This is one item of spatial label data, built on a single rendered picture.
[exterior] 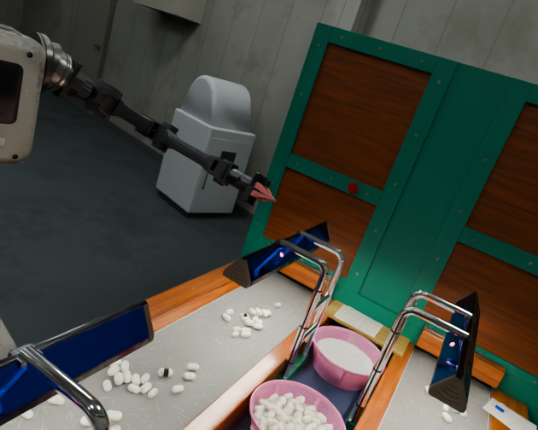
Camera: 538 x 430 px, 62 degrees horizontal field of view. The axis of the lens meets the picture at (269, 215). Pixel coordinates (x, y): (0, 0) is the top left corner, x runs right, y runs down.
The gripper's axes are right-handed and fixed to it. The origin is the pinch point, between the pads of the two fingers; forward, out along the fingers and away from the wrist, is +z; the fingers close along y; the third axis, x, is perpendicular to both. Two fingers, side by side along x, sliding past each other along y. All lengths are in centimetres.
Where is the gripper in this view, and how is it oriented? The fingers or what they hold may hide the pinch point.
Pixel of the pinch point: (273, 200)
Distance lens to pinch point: 141.0
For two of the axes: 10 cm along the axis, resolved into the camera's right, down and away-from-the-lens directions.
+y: -5.0, 8.6, 0.3
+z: 7.0, 4.2, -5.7
